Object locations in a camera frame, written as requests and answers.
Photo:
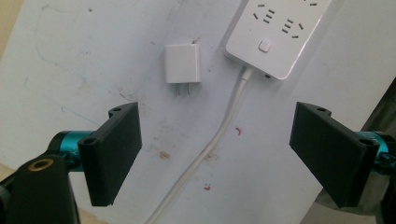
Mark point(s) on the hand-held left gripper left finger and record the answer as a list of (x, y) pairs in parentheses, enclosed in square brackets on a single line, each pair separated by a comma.
[(109, 155)]

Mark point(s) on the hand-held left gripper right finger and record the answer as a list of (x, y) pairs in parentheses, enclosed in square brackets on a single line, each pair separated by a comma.
[(330, 152)]

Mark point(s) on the white plug charger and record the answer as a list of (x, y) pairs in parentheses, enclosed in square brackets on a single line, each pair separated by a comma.
[(182, 63)]

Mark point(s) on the white power strip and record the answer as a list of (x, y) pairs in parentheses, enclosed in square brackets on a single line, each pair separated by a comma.
[(274, 34)]

